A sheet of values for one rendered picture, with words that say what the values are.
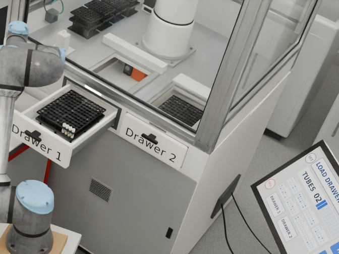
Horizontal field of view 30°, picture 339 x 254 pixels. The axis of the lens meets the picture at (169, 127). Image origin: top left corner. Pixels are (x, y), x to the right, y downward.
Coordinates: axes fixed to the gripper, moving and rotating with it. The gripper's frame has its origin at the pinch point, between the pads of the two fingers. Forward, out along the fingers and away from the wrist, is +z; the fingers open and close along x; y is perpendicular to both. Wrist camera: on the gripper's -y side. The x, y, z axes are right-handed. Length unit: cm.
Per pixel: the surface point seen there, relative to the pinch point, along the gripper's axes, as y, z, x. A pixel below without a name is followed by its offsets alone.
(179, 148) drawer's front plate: -19, -9, 69
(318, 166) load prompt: -22, -33, 118
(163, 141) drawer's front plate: -18, -8, 61
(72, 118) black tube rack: -1.2, -7.5, 29.2
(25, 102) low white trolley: -8.6, 6.5, -0.5
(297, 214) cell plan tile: -7, -22, 121
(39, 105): 1.7, -6.4, 15.0
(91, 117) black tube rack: -7.5, -7.5, 33.7
